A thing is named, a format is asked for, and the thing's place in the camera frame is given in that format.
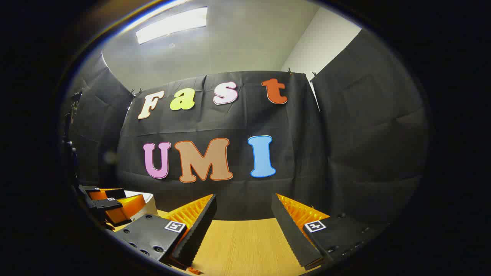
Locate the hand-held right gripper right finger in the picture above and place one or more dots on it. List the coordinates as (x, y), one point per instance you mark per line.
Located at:
(291, 237)

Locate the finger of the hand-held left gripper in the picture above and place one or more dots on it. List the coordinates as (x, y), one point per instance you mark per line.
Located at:
(130, 209)
(98, 194)

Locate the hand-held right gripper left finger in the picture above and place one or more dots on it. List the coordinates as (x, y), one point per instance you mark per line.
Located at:
(153, 235)

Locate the white desktop garbage bin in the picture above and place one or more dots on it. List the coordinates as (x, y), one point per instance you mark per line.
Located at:
(147, 205)

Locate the wooden desktop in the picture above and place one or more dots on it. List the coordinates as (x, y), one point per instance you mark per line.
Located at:
(241, 241)

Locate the black backdrop cloth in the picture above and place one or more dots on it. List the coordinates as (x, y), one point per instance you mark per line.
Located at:
(345, 153)

